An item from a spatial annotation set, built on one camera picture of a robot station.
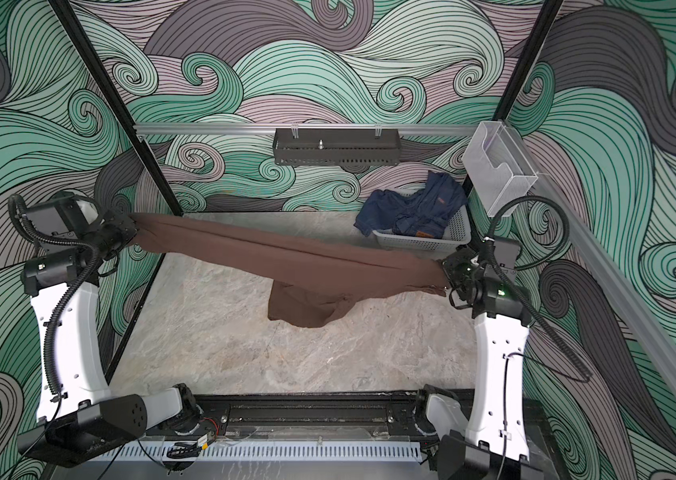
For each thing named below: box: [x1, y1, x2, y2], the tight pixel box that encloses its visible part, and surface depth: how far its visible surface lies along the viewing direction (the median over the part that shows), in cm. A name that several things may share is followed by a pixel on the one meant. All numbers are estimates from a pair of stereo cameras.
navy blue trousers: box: [354, 170, 467, 239], surface depth 113 cm
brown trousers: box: [128, 213, 453, 328], surface depth 74 cm
